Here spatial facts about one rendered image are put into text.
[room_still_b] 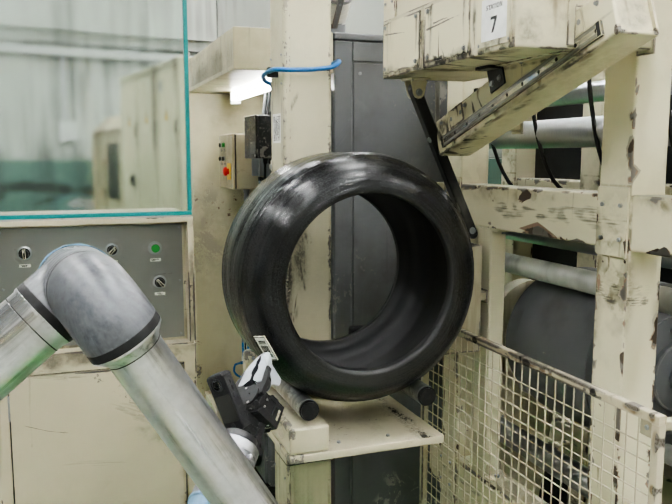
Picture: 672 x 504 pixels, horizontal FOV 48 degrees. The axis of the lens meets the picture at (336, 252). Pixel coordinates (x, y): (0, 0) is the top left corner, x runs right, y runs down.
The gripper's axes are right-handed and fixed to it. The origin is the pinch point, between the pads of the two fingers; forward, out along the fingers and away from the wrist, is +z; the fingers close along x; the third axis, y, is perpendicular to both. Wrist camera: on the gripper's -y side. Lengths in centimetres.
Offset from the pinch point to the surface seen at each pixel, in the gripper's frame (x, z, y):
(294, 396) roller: -3.8, 1.7, 15.5
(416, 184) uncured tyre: 31.5, 37.3, -2.9
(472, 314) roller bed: 16, 51, 51
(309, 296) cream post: -13.4, 37.9, 18.0
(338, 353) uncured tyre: -7.2, 25.0, 28.2
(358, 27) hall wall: -401, 977, 258
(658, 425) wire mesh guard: 68, -7, 32
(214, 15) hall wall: -512, 838, 101
